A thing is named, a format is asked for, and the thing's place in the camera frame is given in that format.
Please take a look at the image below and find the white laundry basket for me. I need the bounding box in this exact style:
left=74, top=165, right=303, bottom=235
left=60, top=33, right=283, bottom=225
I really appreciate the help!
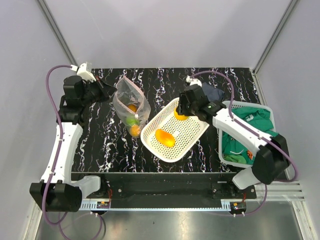
left=214, top=100, right=276, bottom=168

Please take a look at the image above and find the green fake lime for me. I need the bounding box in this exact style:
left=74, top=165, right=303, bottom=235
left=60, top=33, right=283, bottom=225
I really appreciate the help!
left=125, top=116, right=140, bottom=127

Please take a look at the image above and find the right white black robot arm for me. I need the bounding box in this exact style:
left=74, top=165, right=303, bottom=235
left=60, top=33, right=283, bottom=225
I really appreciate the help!
left=177, top=84, right=290, bottom=199

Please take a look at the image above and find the orange fake mango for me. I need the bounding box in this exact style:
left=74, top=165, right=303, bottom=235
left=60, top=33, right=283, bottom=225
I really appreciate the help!
left=155, top=129, right=176, bottom=148

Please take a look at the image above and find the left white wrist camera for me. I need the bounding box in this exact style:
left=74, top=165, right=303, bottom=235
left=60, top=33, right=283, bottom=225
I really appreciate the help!
left=70, top=62, right=97, bottom=83

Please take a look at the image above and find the clear zip top bag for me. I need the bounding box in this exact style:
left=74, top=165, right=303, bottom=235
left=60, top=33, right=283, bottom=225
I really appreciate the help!
left=112, top=76, right=151, bottom=138

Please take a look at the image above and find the yellow fake orange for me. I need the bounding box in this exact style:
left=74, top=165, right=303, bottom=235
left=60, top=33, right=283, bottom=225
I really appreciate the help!
left=174, top=110, right=189, bottom=121

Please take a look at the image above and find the small orange fake tangerine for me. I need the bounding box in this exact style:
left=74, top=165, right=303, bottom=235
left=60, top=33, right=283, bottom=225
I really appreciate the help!
left=129, top=124, right=141, bottom=138

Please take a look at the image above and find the green cloth garment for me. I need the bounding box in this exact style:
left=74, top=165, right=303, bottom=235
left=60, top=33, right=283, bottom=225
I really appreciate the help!
left=221, top=106, right=278, bottom=165

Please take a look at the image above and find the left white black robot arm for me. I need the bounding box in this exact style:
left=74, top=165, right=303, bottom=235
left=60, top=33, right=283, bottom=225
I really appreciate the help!
left=29, top=75, right=116, bottom=212

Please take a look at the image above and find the white perforated tray basket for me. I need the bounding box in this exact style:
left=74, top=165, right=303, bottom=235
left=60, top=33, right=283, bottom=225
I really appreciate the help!
left=140, top=97, right=209, bottom=163

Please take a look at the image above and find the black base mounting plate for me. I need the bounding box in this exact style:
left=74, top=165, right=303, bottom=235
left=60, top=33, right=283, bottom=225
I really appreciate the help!
left=78, top=182, right=256, bottom=201

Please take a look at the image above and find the folded navy blue cloth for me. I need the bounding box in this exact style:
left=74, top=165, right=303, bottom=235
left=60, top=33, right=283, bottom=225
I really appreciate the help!
left=202, top=82, right=225, bottom=102

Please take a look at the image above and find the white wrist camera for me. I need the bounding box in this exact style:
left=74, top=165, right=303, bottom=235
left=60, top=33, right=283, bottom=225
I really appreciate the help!
left=185, top=76, right=202, bottom=87
left=70, top=62, right=97, bottom=83

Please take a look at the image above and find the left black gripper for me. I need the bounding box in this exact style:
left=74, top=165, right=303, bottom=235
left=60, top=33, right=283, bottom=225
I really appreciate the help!
left=81, top=75, right=117, bottom=107

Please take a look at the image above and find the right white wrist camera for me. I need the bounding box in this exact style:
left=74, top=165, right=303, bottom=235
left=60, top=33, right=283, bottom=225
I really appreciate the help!
left=185, top=76, right=202, bottom=87

